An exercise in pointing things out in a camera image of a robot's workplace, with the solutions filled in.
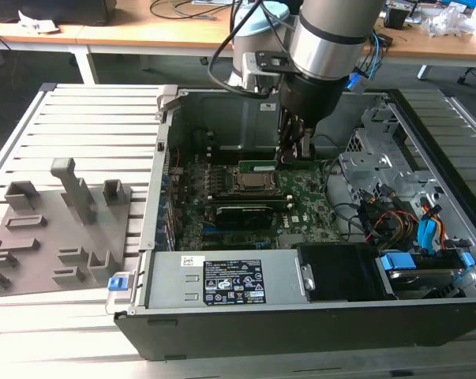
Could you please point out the green RAM stick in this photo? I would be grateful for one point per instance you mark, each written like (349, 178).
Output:
(257, 166)

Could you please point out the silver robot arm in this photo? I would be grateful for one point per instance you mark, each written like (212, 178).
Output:
(332, 39)

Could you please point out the black RAM slot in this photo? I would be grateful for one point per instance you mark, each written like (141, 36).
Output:
(285, 204)
(226, 156)
(245, 149)
(245, 196)

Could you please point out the metal drive cage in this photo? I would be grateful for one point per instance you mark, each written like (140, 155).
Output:
(379, 162)

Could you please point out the silver CPU in socket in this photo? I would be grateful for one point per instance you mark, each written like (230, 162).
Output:
(257, 181)

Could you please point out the green motherboard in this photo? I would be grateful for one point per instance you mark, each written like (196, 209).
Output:
(308, 205)

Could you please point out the small black container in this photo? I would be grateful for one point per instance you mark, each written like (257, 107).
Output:
(395, 17)

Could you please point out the black graphics card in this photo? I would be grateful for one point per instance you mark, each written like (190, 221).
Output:
(243, 217)

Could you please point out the clear plastic bag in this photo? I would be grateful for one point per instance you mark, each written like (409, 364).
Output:
(454, 19)

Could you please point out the hard disk in blue carrier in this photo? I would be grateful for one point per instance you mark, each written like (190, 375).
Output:
(399, 262)

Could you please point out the grey power supply unit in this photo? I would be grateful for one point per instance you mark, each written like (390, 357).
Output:
(166, 280)

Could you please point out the black PC case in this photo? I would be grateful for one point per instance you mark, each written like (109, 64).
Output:
(261, 335)

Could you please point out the blue case latch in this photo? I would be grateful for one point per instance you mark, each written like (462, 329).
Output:
(117, 284)

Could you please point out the black equipment box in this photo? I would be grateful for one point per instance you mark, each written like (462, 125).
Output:
(52, 12)

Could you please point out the crumpled white paper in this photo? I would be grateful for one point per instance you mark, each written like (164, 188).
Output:
(38, 23)

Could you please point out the grey parts rack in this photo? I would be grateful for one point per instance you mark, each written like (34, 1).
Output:
(48, 245)

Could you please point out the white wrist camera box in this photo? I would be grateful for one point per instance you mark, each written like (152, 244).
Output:
(251, 69)

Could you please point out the wooden desk white frame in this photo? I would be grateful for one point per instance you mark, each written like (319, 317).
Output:
(419, 47)
(103, 35)

